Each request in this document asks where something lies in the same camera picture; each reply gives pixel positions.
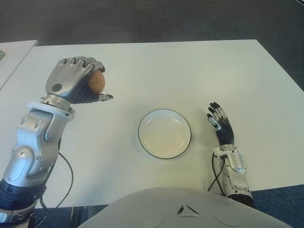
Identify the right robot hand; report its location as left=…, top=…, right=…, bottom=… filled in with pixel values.
left=207, top=102, right=236, bottom=147

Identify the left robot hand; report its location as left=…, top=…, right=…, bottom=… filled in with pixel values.
left=45, top=56, right=114, bottom=105

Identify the red yellow apple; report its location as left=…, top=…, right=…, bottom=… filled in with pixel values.
left=88, top=70, right=106, bottom=94

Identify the white plate black rim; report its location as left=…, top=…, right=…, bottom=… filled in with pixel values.
left=138, top=108, right=192, bottom=160

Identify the white side table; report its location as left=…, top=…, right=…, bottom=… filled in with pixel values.
left=0, top=39, right=39, bottom=91

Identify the grey robot torso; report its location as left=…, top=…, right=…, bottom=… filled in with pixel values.
left=78, top=187, right=304, bottom=228

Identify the grey metal table leg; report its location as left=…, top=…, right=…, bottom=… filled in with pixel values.
left=71, top=206, right=110, bottom=225

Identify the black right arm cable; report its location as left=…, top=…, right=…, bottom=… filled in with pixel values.
left=207, top=154, right=226, bottom=197

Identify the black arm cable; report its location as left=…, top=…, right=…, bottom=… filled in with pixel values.
left=207, top=154, right=226, bottom=197
left=30, top=152, right=74, bottom=228

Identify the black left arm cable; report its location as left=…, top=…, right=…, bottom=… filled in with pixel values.
left=30, top=152, right=74, bottom=228

